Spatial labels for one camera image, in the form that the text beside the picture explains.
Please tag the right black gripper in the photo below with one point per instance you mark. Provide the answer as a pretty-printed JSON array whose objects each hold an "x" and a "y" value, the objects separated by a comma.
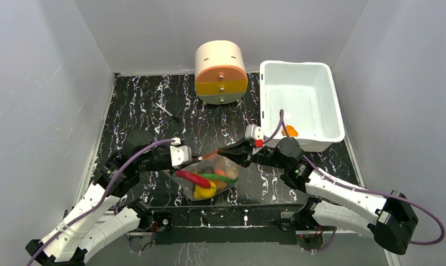
[{"x": 247, "y": 154}]

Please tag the green chili pepper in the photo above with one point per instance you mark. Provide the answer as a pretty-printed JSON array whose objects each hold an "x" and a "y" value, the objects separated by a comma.
[{"x": 216, "y": 177}]

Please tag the red chili pepper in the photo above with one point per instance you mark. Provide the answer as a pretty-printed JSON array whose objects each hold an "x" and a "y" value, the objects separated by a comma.
[{"x": 193, "y": 178}]

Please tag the orange peach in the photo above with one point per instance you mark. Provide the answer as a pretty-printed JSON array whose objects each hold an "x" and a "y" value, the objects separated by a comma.
[{"x": 220, "y": 181}]

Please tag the clear zip bag orange zipper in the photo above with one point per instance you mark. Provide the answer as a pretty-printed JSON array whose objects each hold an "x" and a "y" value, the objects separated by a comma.
[{"x": 214, "y": 160}]

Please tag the yellow lemon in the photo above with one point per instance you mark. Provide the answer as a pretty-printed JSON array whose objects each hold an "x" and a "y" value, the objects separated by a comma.
[{"x": 201, "y": 193}]

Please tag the garlic bulb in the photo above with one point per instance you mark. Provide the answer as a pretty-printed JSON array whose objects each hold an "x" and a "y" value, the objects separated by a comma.
[{"x": 232, "y": 173}]

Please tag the small dark red fruit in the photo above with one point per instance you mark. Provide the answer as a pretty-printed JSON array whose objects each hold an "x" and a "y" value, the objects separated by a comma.
[{"x": 207, "y": 169}]

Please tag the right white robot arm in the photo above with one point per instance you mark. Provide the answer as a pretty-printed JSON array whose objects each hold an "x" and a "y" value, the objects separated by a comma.
[{"x": 389, "y": 219}]

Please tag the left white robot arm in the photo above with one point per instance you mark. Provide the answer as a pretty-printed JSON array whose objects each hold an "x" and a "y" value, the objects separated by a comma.
[{"x": 78, "y": 236}]

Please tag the black pen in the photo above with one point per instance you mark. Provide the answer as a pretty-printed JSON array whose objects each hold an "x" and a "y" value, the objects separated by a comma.
[{"x": 174, "y": 117}]

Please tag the small orange pepper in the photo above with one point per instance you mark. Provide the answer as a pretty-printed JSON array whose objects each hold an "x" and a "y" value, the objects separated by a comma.
[{"x": 290, "y": 131}]

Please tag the round three-drawer cabinet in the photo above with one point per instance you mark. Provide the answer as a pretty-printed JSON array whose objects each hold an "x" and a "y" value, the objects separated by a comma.
[{"x": 220, "y": 75}]

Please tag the white plastic bin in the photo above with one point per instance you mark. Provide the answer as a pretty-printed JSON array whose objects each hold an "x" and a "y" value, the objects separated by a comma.
[{"x": 307, "y": 95}]

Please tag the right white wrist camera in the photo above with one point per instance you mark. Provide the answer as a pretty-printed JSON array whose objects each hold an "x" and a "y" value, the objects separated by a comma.
[{"x": 256, "y": 134}]

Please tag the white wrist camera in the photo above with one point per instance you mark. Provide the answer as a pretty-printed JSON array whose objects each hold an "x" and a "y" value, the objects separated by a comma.
[
  {"x": 256, "y": 134},
  {"x": 180, "y": 154}
]

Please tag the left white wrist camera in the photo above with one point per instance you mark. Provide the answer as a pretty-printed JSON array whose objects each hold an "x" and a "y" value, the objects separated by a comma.
[{"x": 180, "y": 154}]

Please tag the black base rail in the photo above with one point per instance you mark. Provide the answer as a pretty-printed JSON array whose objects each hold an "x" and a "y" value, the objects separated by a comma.
[{"x": 281, "y": 223}]

